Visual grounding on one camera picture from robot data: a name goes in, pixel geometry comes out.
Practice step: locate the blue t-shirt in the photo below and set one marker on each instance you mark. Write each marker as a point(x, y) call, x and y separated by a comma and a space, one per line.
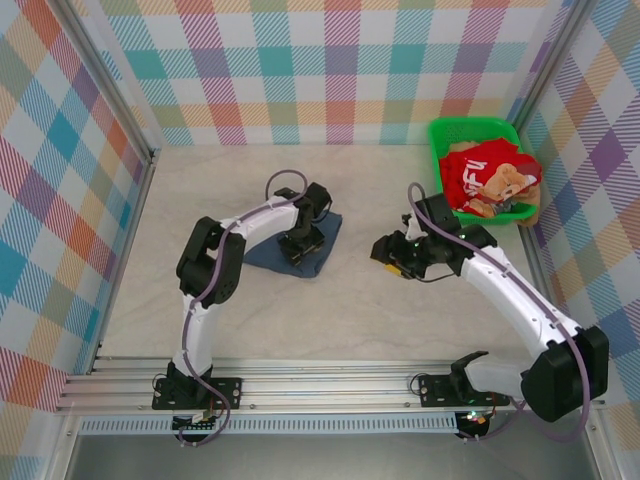
point(330, 230)

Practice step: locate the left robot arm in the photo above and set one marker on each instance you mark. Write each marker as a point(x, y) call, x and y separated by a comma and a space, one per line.
point(200, 330)

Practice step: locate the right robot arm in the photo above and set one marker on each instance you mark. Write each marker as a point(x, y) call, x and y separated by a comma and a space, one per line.
point(520, 295)

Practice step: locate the red bear print t-shirt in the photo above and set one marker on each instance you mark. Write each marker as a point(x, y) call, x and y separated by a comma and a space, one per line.
point(470, 172)

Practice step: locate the green plastic basket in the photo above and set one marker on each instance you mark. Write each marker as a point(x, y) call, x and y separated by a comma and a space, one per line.
point(445, 132)

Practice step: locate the aluminium side rail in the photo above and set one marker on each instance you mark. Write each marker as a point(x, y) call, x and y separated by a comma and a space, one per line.
point(135, 200)
point(537, 270)

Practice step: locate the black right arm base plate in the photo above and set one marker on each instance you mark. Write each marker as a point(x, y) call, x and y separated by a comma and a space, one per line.
point(430, 390)

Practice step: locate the aluminium front rail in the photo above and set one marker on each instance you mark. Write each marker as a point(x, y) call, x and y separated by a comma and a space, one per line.
point(325, 387)

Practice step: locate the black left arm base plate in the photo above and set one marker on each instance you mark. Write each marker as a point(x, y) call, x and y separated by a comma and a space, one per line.
point(227, 392)

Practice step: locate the aluminium corner post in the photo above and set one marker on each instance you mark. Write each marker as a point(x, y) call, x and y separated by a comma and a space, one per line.
point(547, 65)
point(107, 85)

